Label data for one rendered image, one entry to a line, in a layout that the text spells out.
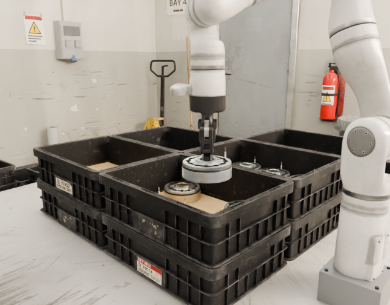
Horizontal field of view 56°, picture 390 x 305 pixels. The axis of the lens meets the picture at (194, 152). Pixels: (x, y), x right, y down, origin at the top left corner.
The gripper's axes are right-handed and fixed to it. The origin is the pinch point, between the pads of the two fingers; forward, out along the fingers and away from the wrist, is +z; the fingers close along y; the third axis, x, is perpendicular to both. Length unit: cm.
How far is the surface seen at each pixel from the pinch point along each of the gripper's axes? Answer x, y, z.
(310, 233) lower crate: -27.7, 17.9, 25.4
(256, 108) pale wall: -46, 364, 35
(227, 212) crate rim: -4.2, -11.6, 7.0
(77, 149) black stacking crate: 48, 48, 9
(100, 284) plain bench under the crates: 25.0, -2.4, 29.6
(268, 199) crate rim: -13.3, -1.0, 8.3
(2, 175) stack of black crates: 126, 123, 44
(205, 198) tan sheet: 1.2, 20.8, 16.8
